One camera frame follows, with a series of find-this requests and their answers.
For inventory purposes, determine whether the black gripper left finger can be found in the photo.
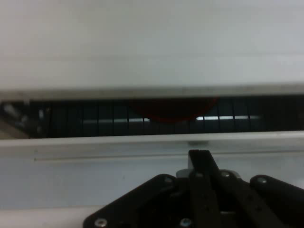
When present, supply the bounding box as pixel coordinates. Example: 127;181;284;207
83;149;222;228

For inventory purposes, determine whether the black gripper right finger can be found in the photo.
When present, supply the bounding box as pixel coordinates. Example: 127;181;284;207
200;149;304;228

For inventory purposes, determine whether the silver oven door handle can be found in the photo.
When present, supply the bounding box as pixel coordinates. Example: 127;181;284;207
0;133;304;163

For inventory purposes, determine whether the metal oven rack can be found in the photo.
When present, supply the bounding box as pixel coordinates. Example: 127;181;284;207
46;101;264;138

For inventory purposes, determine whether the red plate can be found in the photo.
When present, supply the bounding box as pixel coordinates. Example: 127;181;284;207
129;97;218;123

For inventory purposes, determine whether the white toaster oven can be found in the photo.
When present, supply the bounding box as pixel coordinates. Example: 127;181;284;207
0;0;304;228

